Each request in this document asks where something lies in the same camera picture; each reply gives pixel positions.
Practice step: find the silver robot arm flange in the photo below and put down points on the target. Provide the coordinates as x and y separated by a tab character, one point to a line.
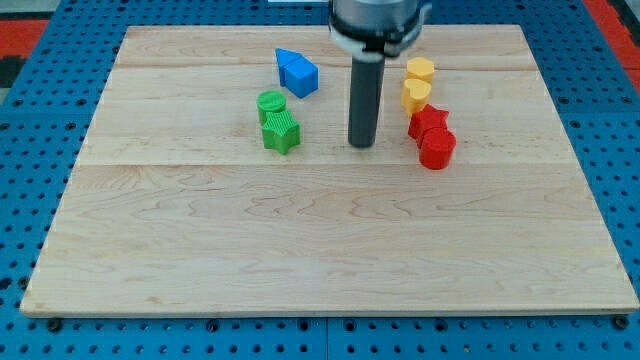
372	30

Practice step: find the green star block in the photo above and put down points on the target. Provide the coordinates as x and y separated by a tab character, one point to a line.
280	131

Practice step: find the green cylinder block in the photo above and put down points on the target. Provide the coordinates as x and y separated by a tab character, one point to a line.
269	101

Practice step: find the light wooden board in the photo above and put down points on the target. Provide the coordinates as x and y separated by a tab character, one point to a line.
174	208

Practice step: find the blue cube block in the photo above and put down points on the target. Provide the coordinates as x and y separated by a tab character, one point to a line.
301	77

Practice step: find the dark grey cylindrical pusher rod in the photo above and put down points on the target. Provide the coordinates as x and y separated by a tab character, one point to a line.
364	102

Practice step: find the red cylinder block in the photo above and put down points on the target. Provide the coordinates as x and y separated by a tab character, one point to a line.
437	147

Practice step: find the red star block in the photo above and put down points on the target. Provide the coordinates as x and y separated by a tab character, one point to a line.
428	118

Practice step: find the blue triangle block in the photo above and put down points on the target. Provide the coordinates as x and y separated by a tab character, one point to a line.
283	58

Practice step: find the yellow heart block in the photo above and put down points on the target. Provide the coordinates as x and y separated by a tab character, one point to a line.
415	95

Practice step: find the yellow hexagon block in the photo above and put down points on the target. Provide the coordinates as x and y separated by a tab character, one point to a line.
420	68

